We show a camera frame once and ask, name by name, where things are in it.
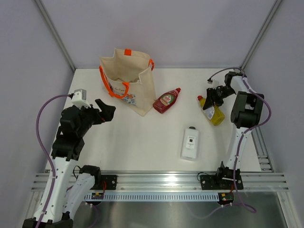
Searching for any cream canvas tote bag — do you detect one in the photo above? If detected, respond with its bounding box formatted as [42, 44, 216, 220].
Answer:
[99, 49, 156, 116]

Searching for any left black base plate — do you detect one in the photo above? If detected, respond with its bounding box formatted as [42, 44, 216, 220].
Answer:
[91, 175, 117, 190]

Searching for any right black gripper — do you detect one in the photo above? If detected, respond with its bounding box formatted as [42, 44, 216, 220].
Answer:
[203, 86, 235, 111]

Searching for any red dish soap bottle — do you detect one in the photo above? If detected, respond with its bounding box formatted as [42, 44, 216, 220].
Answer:
[153, 88, 181, 114]

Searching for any corner aluminium post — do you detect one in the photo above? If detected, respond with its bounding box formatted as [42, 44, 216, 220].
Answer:
[33, 0, 76, 73]
[240, 0, 284, 69]

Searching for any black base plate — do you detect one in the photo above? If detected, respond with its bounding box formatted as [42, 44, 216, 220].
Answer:
[91, 175, 117, 190]
[199, 175, 235, 190]

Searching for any purple cable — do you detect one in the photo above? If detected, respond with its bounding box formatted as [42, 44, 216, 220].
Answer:
[35, 94, 103, 228]
[190, 67, 272, 219]

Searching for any yellow dish soap bottle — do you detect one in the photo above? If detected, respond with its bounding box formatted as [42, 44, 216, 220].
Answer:
[198, 95, 225, 126]

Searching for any left corner aluminium post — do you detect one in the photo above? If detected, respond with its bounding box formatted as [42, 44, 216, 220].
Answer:
[33, 0, 76, 73]

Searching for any white slotted cable duct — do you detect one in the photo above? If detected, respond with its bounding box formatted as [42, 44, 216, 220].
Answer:
[84, 192, 219, 202]

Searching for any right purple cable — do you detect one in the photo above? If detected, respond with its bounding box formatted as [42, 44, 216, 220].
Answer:
[190, 67, 272, 219]

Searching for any right small circuit board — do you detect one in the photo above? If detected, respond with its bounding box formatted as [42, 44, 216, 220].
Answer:
[218, 192, 234, 205]

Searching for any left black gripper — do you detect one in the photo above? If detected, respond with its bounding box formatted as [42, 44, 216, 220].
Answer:
[76, 99, 115, 137]

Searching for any aluminium mounting rail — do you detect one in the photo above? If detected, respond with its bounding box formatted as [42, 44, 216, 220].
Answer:
[30, 172, 289, 193]

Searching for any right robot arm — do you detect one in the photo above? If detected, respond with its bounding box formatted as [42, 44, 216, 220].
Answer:
[200, 68, 264, 190]

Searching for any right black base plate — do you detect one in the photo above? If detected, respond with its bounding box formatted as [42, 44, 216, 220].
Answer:
[199, 175, 235, 190]

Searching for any right corner aluminium post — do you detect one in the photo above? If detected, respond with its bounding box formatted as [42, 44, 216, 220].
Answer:
[240, 0, 284, 69]

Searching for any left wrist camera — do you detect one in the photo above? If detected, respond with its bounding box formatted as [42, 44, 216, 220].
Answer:
[71, 89, 91, 109]

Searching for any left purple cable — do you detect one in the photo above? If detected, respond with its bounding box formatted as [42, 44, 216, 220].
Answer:
[35, 94, 103, 228]

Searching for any small circuit board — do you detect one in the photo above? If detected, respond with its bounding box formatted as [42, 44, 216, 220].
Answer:
[91, 192, 104, 200]
[218, 192, 234, 205]

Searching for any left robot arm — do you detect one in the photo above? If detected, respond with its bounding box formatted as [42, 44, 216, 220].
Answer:
[22, 99, 116, 228]

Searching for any left small circuit board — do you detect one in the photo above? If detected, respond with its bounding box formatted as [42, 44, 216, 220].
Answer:
[91, 192, 104, 200]

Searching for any white rectangular bottle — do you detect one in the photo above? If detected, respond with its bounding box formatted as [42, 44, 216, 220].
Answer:
[180, 126, 200, 161]

